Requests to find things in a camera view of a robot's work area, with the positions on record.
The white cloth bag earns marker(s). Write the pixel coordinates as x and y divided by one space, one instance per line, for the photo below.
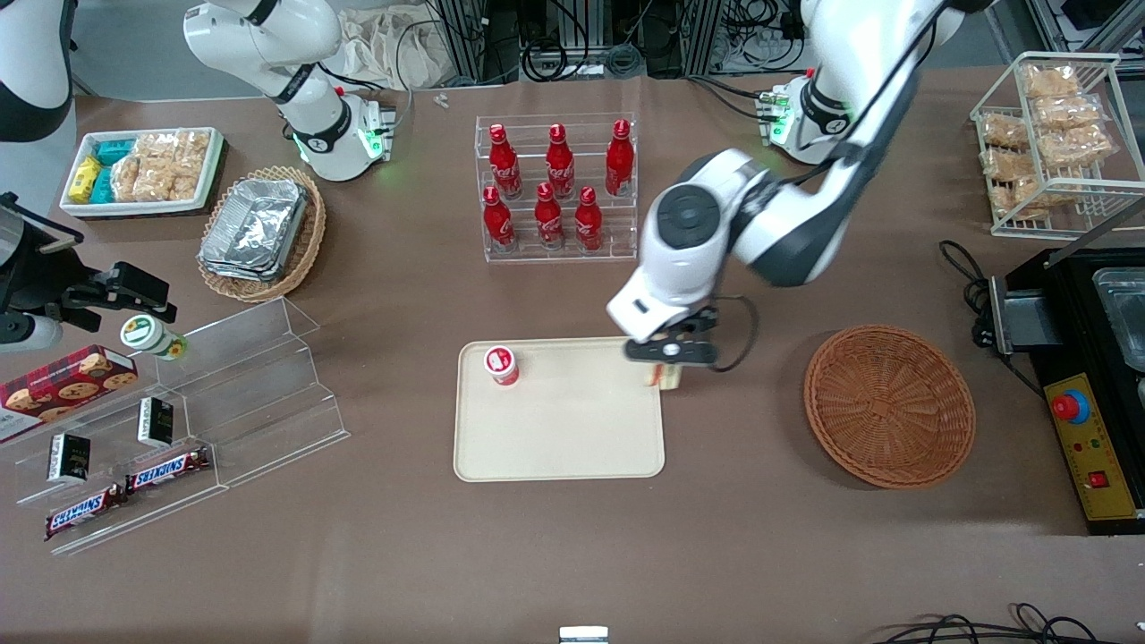
394 45

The red cola bottle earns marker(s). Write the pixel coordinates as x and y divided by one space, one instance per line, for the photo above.
560 165
548 219
619 161
497 224
504 165
588 224

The triangular sandwich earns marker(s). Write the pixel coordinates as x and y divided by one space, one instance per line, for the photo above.
667 377

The red white lidded cup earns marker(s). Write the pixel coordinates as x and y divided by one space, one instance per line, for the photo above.
501 362

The black machine yellow control panel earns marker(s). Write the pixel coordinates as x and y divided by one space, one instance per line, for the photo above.
1109 358

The Snickers bar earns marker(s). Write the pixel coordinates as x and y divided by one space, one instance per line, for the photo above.
85 512
170 470

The clear acrylic step shelf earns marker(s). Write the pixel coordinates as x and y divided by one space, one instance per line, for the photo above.
268 402

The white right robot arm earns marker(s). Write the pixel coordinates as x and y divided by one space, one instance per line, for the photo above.
304 116

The aluminium foil tray stack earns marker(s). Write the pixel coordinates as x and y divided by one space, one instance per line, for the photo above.
255 228

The red cookie box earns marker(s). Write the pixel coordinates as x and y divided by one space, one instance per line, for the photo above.
63 385

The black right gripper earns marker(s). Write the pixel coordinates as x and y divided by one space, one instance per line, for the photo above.
46 279

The small teal box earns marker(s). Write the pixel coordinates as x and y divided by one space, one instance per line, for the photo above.
103 186
114 151

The oval tan wicker basket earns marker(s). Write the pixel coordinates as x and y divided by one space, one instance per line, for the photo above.
309 233

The round brown wicker basket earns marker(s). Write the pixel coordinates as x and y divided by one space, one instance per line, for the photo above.
894 420

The aluminium frame post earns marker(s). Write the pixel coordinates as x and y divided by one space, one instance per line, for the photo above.
465 40

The clear acrylic bottle rack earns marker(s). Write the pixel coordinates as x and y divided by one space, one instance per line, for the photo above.
528 255

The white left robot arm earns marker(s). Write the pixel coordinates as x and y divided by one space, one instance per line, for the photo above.
787 233

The green white lidded cup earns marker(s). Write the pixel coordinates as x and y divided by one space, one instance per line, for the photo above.
148 335

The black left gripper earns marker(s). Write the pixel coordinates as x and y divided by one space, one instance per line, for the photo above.
697 323

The small yellow box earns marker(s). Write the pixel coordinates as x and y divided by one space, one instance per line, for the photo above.
85 179

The small black box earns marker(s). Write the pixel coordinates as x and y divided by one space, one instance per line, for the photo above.
156 422
69 458

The white rectangular dish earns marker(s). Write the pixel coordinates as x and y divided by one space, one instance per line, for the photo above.
143 208

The cream plastic tray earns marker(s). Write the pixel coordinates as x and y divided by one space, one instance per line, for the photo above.
564 429

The small white grey device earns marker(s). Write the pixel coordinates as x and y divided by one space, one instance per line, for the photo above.
583 635

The clear-wrapped crispy snack pack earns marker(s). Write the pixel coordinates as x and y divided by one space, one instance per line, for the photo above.
128 179
1051 80
1066 113
156 146
192 165
1004 131
154 182
1009 164
1078 146
1015 199

